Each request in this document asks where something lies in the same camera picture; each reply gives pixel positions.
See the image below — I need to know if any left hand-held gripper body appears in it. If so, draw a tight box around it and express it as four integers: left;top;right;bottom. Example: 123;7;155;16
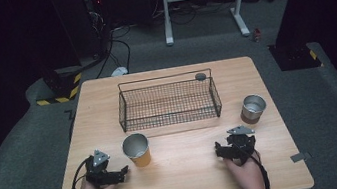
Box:
81;146;124;189

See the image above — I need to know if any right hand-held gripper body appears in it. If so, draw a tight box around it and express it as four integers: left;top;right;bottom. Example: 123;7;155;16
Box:
224;123;261;168

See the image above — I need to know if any orange metal cup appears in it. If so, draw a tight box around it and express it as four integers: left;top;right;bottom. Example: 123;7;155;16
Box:
119;131;154;171

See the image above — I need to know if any brown metal cup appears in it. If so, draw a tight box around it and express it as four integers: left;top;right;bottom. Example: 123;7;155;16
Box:
237;91;271;127

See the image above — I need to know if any black wire basket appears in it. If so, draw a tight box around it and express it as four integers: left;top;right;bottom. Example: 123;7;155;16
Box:
112;66;226;135

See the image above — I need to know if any person's right hand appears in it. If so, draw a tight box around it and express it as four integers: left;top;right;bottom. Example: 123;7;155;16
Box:
223;148;267;189

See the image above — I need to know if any grey tape piece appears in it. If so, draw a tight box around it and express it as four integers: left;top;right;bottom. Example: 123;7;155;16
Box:
289;150;313;164

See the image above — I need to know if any grey round disc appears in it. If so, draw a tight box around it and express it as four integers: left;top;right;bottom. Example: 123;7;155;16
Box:
194;71;209;82

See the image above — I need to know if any black yellow striped stand base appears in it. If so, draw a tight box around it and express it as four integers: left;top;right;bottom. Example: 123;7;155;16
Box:
31;64;87;108
267;38;325;75

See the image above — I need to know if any white power adapter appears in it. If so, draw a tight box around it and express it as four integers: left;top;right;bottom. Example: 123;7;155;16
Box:
109;65;130;78

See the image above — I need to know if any small red floor item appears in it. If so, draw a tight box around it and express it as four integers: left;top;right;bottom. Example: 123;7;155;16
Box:
251;27;264;43

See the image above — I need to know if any dark computer tower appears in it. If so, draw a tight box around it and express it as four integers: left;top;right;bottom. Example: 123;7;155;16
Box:
49;0;115;66

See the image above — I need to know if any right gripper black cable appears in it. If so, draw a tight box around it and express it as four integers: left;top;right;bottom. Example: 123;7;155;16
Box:
233;139;273;189

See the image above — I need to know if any black floor cable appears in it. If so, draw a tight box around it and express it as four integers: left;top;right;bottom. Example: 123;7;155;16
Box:
88;24;138;80

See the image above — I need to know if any tangle of floor cables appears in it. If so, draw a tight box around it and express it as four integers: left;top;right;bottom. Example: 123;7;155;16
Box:
149;0;235;31

